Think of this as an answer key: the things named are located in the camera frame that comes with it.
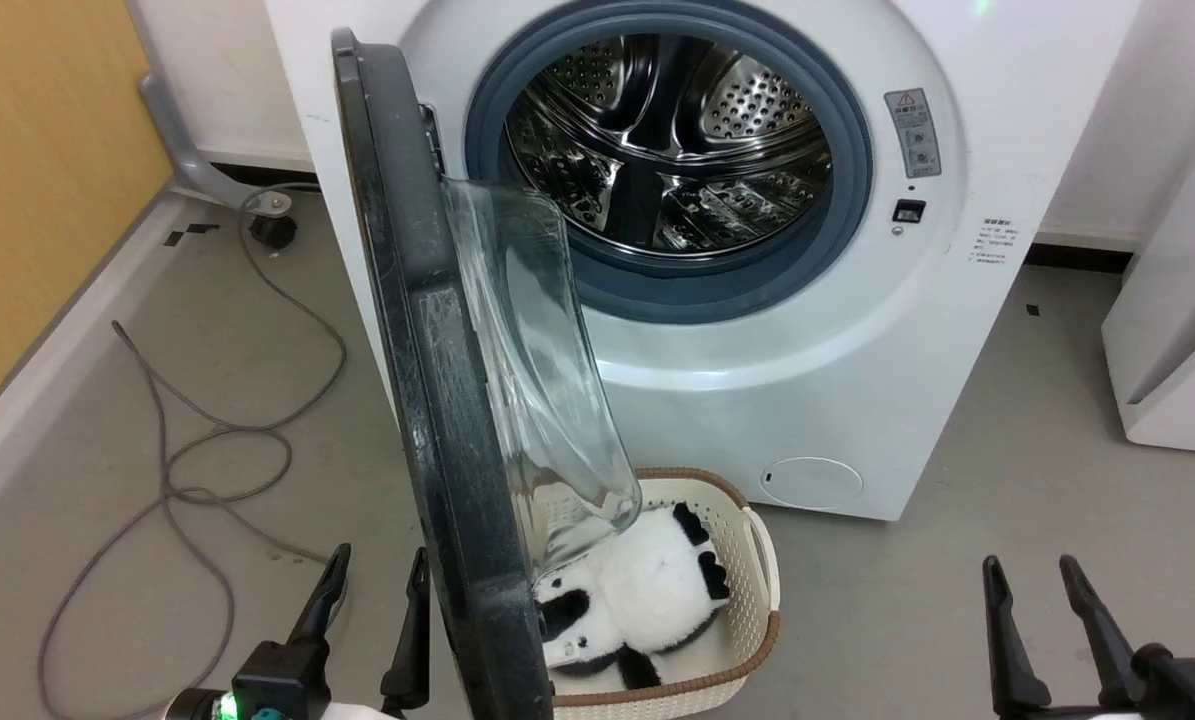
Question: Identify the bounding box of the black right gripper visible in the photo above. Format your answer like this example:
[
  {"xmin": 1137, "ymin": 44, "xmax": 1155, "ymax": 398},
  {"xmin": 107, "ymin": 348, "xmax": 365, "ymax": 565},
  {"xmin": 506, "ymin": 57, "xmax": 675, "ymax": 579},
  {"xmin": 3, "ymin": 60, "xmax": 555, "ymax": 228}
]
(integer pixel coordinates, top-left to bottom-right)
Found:
[{"xmin": 983, "ymin": 556, "xmax": 1195, "ymax": 720}]

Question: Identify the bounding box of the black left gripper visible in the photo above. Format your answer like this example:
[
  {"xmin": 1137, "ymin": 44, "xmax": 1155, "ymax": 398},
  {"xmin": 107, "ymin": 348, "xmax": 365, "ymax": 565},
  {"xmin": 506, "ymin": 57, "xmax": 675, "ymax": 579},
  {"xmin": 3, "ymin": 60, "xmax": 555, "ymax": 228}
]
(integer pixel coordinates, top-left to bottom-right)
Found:
[{"xmin": 169, "ymin": 544, "xmax": 431, "ymax": 720}]

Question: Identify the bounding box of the dark washing machine door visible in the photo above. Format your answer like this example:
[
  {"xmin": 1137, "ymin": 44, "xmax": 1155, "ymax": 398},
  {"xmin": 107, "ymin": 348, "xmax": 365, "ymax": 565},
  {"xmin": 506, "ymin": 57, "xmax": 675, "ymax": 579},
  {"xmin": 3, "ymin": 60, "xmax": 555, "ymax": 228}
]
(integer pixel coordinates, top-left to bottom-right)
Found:
[{"xmin": 330, "ymin": 27, "xmax": 644, "ymax": 720}]

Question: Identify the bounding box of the white front-load washing machine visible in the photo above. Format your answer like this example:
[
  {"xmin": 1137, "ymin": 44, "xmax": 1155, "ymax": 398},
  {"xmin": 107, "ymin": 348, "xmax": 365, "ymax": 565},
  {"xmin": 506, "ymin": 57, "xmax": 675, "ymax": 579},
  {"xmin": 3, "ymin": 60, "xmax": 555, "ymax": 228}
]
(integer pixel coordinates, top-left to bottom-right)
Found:
[{"xmin": 262, "ymin": 0, "xmax": 1143, "ymax": 523}]

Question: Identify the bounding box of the grey rubber door gasket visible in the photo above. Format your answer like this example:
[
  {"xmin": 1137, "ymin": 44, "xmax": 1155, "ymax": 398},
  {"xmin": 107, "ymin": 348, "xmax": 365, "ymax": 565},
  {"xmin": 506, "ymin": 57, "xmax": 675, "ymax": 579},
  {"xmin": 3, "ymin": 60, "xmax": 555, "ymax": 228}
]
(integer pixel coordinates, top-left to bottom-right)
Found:
[{"xmin": 464, "ymin": 8, "xmax": 874, "ymax": 325}]

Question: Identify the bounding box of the steel washing machine drum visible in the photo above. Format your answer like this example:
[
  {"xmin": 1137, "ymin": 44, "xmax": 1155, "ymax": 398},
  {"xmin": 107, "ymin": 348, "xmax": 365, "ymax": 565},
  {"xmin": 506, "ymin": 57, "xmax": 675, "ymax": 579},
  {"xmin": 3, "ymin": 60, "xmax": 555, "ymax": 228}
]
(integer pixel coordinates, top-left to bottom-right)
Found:
[{"xmin": 505, "ymin": 35, "xmax": 834, "ymax": 253}]

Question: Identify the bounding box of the black and white panda plush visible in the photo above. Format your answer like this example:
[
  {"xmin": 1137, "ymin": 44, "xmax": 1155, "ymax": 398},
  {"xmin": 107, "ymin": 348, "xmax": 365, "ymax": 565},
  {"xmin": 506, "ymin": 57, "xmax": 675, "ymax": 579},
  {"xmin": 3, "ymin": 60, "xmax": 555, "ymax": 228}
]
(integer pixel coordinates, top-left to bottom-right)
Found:
[{"xmin": 535, "ymin": 503, "xmax": 733, "ymax": 691}]

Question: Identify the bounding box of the round white filter cover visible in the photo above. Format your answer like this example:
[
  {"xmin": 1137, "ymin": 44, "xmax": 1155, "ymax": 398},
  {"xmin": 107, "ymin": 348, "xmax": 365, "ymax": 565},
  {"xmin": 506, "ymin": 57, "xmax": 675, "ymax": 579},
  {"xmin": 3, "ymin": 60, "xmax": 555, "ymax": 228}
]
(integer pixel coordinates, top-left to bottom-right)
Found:
[{"xmin": 763, "ymin": 457, "xmax": 865, "ymax": 511}]

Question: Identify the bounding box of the white laundry basket brown rim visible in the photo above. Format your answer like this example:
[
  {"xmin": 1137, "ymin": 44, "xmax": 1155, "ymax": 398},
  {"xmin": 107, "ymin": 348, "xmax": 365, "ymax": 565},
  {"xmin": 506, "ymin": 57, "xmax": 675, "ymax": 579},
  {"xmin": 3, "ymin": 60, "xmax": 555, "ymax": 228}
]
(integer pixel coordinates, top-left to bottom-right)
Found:
[{"xmin": 532, "ymin": 467, "xmax": 782, "ymax": 720}]

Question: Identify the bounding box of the white cabinet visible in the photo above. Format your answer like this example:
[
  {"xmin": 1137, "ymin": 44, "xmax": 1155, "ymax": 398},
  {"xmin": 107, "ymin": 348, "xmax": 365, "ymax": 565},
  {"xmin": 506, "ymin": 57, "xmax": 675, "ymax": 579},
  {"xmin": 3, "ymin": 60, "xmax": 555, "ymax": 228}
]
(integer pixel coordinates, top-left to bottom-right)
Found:
[{"xmin": 1102, "ymin": 100, "xmax": 1195, "ymax": 458}]

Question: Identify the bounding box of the small printed text label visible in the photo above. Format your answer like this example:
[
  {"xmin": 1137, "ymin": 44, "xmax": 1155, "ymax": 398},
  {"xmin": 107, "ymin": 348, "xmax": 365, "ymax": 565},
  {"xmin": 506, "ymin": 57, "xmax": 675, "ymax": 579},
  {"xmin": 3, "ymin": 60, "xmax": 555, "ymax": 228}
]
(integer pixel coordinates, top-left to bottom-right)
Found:
[{"xmin": 967, "ymin": 217, "xmax": 1016, "ymax": 269}]

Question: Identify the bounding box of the grey warning sticker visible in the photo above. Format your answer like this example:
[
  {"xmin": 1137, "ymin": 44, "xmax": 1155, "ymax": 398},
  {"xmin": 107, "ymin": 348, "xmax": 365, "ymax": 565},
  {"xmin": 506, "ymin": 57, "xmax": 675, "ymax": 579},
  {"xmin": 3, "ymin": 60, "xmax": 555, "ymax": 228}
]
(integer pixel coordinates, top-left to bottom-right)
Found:
[{"xmin": 884, "ymin": 88, "xmax": 943, "ymax": 180}]

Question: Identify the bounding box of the grey looped floor cable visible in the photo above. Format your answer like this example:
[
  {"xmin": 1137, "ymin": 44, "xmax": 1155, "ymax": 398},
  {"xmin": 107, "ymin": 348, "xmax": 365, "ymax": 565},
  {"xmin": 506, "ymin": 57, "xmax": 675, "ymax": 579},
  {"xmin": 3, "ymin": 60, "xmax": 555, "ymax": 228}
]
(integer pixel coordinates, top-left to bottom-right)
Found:
[{"xmin": 37, "ymin": 185, "xmax": 350, "ymax": 720}]

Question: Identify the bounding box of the thin dark floor cable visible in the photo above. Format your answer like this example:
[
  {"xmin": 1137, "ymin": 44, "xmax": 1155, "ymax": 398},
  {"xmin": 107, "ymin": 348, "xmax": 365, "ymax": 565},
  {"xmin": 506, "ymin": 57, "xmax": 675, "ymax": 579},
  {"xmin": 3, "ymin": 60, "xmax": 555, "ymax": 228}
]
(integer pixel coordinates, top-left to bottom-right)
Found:
[{"xmin": 111, "ymin": 320, "xmax": 330, "ymax": 565}]

